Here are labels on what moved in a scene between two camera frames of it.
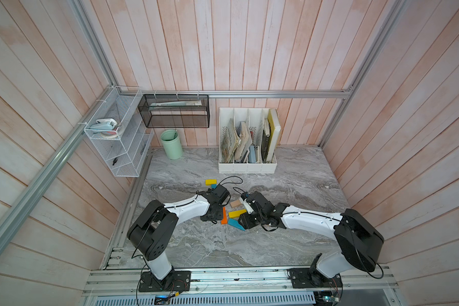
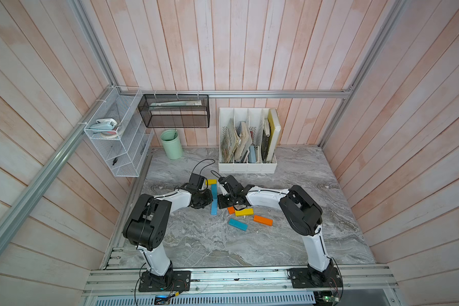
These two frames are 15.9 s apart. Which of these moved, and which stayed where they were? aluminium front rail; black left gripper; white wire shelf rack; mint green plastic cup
Moved: black left gripper
Stayed: aluminium front rail; mint green plastic cup; white wire shelf rack
